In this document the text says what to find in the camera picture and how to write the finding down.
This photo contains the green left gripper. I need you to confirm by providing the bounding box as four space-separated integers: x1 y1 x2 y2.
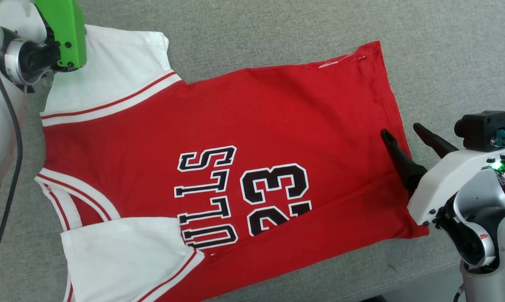
34 0 88 70

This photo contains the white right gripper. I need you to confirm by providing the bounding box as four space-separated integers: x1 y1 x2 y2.
380 122 505 227

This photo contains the red and white basketball jersey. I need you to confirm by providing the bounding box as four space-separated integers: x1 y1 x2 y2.
34 24 430 302

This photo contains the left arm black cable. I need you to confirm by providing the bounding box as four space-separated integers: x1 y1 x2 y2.
0 42 23 257

